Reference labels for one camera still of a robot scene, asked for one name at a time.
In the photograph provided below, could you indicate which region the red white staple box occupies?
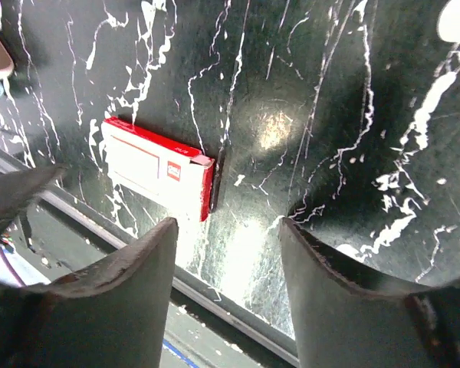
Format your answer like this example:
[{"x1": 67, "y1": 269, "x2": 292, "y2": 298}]
[{"x1": 101, "y1": 117, "x2": 215, "y2": 222}]

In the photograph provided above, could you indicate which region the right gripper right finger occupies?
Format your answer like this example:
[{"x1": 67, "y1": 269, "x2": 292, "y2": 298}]
[{"x1": 279, "y1": 218, "x2": 460, "y2": 367}]

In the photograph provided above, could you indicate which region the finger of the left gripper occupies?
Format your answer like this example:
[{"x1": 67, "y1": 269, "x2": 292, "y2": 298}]
[{"x1": 0, "y1": 165, "x2": 67, "y2": 235}]

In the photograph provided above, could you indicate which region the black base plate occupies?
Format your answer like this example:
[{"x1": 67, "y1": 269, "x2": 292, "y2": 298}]
[{"x1": 0, "y1": 161, "x2": 287, "y2": 367}]

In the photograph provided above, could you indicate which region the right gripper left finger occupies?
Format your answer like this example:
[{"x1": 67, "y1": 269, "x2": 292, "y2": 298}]
[{"x1": 0, "y1": 218, "x2": 179, "y2": 367}]

